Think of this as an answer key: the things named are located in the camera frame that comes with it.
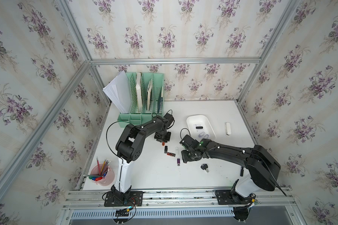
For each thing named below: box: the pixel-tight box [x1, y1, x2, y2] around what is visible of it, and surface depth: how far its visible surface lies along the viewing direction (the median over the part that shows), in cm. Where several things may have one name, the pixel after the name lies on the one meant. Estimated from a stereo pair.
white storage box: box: [186, 114, 216, 143], surface depth 103 cm
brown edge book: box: [147, 78, 153, 111], surface depth 103 cm
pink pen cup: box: [89, 163, 116, 187], surface depth 75 cm
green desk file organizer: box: [117, 72, 165, 128], surface depth 106 cm
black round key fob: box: [200, 163, 209, 173], surface depth 84 cm
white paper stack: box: [102, 70, 133, 114], surface depth 100 cm
